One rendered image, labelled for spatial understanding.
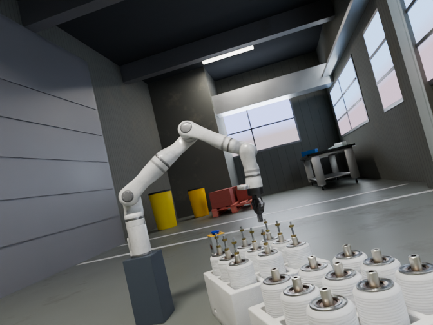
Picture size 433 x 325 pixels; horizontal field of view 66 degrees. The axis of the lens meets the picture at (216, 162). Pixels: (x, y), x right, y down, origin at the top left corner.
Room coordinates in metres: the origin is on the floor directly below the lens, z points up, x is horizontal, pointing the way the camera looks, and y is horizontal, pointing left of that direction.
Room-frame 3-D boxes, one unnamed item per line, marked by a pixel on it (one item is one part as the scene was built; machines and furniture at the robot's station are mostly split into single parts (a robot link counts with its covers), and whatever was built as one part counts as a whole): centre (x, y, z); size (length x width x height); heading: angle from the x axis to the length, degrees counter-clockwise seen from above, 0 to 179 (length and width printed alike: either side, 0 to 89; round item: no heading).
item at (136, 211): (1.61, 0.44, 0.54); 0.09 x 0.09 x 0.17; 6
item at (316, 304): (0.70, -0.15, 0.25); 0.08 x 0.08 x 0.01
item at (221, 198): (6.82, -0.22, 0.23); 1.27 x 0.88 x 0.46; 172
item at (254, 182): (1.53, -0.13, 0.52); 0.11 x 0.09 x 0.06; 103
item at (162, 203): (6.41, 1.19, 0.35); 0.46 x 0.45 x 0.71; 169
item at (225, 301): (1.36, -0.07, 0.09); 0.39 x 0.39 x 0.18; 17
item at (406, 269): (0.76, -0.38, 0.25); 0.08 x 0.08 x 0.01
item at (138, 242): (1.60, 0.44, 0.39); 0.09 x 0.09 x 0.17; 79
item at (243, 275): (1.22, 0.00, 0.16); 0.10 x 0.10 x 0.18
